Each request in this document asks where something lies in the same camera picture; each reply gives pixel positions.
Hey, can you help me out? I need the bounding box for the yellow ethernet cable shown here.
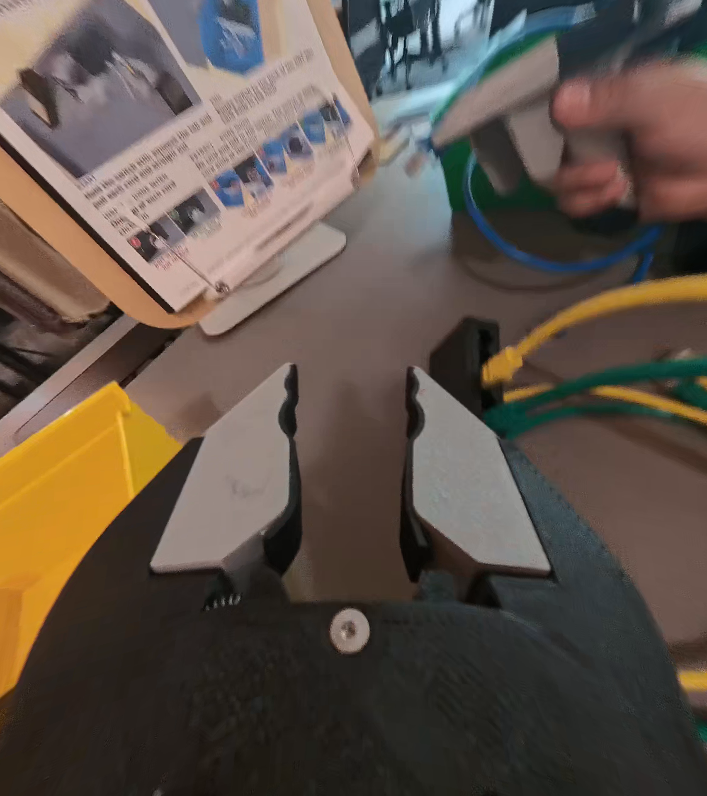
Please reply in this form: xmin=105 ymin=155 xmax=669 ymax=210
xmin=481 ymin=272 xmax=707 ymax=694

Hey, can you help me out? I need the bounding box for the white display stand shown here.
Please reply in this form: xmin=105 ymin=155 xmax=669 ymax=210
xmin=198 ymin=223 xmax=348 ymax=337

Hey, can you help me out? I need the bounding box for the black office chair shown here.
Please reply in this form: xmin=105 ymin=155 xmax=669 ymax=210
xmin=381 ymin=0 xmax=447 ymax=89

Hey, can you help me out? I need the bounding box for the black network switch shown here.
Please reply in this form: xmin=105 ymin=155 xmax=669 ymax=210
xmin=429 ymin=317 xmax=503 ymax=419

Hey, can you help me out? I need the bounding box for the instruction sheet on stand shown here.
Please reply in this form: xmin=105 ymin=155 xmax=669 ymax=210
xmin=0 ymin=0 xmax=382 ymax=330

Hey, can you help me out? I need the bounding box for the yellow plastic bin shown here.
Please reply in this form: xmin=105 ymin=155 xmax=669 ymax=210
xmin=0 ymin=381 xmax=183 ymax=731

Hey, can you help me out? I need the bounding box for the person's right hand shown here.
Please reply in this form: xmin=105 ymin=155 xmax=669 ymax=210
xmin=549 ymin=61 xmax=707 ymax=228

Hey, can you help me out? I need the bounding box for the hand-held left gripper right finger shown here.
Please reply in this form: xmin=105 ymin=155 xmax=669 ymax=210
xmin=400 ymin=366 xmax=552 ymax=583

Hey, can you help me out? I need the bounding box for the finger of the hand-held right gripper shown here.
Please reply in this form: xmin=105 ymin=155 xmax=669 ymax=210
xmin=470 ymin=102 xmax=569 ymax=197
xmin=431 ymin=34 xmax=562 ymax=148

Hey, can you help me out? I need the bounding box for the green plastic bin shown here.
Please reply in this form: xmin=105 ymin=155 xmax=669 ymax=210
xmin=439 ymin=0 xmax=707 ymax=214

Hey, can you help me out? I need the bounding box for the blue ethernet cable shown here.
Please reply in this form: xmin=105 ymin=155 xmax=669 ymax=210
xmin=428 ymin=19 xmax=665 ymax=284

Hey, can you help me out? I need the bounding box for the green ethernet cable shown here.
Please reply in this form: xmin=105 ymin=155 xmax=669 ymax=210
xmin=484 ymin=354 xmax=707 ymax=745

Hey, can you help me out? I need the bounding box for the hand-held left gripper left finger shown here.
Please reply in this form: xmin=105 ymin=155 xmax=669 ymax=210
xmin=150 ymin=364 xmax=302 ymax=576

